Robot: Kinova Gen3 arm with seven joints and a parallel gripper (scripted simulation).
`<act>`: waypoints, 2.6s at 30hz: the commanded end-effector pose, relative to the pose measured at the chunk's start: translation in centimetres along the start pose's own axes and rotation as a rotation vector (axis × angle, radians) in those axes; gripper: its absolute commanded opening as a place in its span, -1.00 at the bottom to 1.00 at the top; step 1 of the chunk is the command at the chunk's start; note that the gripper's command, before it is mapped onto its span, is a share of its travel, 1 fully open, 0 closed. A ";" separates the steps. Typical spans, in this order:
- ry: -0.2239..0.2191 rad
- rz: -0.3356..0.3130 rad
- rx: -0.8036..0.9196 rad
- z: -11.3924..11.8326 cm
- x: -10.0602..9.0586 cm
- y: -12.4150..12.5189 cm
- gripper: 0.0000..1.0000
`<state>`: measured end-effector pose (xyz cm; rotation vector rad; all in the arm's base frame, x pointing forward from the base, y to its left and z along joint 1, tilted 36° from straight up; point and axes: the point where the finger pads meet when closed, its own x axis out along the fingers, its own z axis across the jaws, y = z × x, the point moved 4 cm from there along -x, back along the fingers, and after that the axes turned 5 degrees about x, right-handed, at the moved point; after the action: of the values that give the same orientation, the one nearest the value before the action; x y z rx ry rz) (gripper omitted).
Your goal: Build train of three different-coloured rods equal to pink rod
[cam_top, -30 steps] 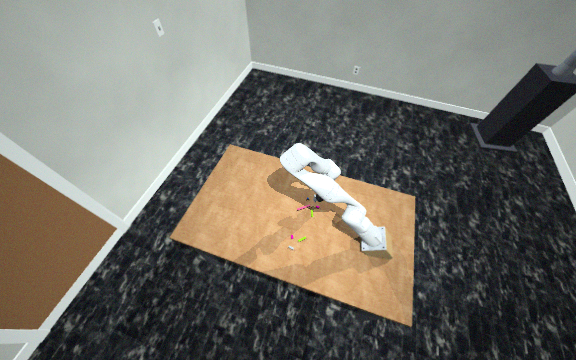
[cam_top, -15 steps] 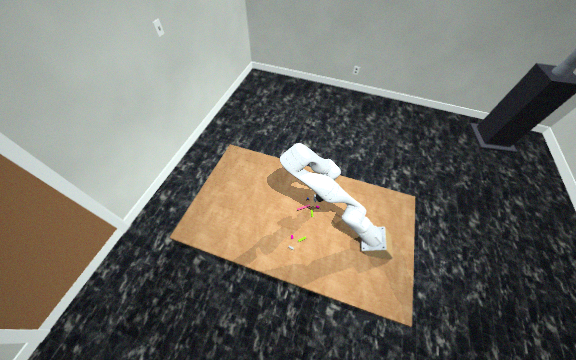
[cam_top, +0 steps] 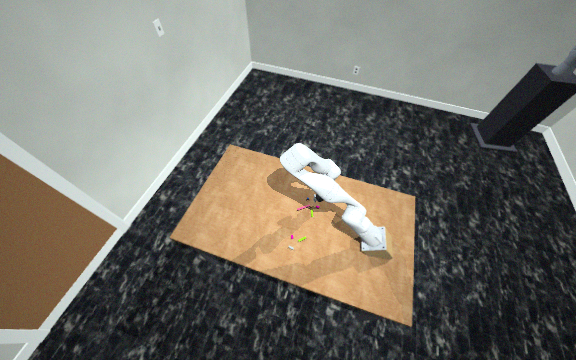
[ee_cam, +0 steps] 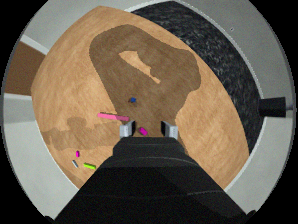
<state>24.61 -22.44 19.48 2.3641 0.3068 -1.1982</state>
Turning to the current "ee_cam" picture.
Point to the pink rod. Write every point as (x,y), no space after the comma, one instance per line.
(113,117)

